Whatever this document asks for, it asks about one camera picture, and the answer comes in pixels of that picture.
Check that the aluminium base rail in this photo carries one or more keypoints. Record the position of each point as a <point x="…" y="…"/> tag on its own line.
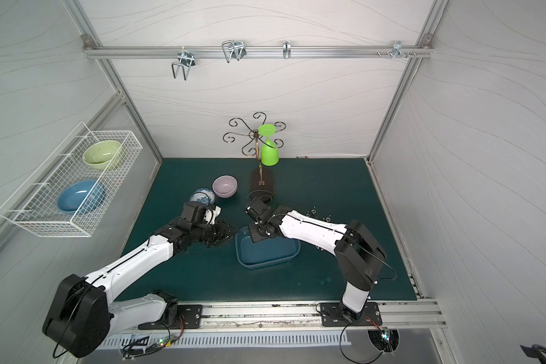
<point x="305" y="315"/>

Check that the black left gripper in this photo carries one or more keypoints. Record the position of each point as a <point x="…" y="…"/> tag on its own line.
<point x="215" y="233"/>

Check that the green plastic goblet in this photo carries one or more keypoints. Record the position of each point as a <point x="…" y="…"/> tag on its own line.
<point x="269" y="150"/>

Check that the pink ceramic bowl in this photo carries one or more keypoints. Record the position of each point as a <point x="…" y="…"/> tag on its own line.
<point x="225" y="186"/>

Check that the copper cup tree stand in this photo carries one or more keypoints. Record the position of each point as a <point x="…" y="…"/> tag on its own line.
<point x="262" y="181"/>

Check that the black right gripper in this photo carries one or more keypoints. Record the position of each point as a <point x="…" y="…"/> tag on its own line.
<point x="258" y="230"/>

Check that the metal single hook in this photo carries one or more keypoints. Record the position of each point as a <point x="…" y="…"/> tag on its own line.
<point x="286" y="49"/>

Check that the metal hook bracket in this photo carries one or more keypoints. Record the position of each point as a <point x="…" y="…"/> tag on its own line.
<point x="397" y="52"/>

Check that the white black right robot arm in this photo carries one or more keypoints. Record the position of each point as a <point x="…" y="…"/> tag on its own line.
<point x="359" y="255"/>

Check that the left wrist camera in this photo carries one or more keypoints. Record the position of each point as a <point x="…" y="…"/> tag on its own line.
<point x="195" y="212"/>

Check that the white slotted cable duct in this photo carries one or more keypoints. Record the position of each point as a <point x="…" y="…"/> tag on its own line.
<point x="197" y="340"/>

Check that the blue floral ceramic bowl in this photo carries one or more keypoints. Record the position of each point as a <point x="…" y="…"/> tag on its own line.
<point x="203" y="195"/>

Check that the metal double hook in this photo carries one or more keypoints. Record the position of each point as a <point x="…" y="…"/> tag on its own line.
<point x="233" y="49"/>
<point x="185" y="61"/>

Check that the light green bowl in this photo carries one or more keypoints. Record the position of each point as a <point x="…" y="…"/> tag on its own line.
<point x="104" y="155"/>

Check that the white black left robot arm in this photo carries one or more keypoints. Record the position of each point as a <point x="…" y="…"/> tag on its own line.
<point x="84" y="310"/>

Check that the blue plastic storage box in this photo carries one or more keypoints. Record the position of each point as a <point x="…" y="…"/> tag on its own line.
<point x="266" y="253"/>

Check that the aluminium top rail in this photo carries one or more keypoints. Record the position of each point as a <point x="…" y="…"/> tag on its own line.
<point x="253" y="52"/>

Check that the white wire wall basket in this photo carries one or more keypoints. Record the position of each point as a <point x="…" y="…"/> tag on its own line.
<point x="33" y="206"/>

